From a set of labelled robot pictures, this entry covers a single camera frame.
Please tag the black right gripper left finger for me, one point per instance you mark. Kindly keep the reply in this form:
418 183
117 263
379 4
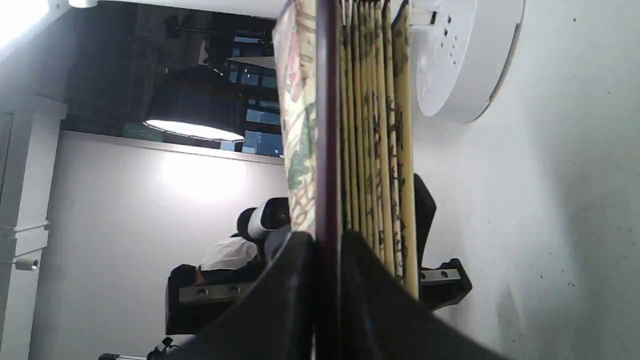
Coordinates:
274 320

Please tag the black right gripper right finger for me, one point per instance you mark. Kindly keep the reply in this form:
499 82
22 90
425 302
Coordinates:
380 320

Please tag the painted paper folding fan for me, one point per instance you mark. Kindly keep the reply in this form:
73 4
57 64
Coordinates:
374 140

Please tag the black ceiling lamp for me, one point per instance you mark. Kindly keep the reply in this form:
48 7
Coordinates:
197 102

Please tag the white desk lamp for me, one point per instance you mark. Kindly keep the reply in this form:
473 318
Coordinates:
461 50

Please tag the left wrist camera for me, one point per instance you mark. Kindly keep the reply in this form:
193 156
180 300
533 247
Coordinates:
254 224

